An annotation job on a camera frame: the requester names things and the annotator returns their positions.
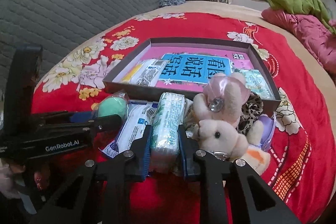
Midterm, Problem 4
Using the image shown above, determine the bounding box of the purple satin scrunchie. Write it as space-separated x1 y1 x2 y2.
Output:
259 113 276 152

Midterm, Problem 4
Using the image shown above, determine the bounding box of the pink plush bunny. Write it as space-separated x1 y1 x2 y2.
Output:
193 72 250 160

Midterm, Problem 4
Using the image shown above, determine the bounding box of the leopard print scrunchie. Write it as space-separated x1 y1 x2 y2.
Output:
236 92 264 135

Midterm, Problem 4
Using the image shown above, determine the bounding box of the blue white wipes pack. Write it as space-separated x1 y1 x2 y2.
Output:
100 100 158 158

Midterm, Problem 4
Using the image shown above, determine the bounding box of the green makeup sponge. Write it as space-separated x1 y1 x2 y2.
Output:
92 91 129 120

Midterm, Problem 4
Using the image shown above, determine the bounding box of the green white tissue pack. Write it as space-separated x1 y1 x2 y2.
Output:
239 69 274 100

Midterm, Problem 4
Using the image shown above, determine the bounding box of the yellow white tissue pack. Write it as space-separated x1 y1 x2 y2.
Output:
120 59 169 87

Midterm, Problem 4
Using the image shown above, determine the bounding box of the red floral blanket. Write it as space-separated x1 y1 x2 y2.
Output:
32 12 335 223

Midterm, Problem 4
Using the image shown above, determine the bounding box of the grey quilted headboard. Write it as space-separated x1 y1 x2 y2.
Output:
1 0 161 88

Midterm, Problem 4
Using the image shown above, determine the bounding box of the pink blue children's book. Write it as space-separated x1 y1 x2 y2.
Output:
140 46 254 92

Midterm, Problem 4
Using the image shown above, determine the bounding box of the dark cardboard box tray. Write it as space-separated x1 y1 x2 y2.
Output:
103 38 281 116

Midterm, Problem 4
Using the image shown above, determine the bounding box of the pink quilted comforter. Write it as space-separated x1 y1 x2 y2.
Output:
261 8 335 80

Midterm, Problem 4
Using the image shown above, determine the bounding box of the blue patterned cloth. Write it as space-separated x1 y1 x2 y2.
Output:
159 0 186 8

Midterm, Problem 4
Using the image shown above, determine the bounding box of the green blanket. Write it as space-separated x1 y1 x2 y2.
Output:
267 0 335 34

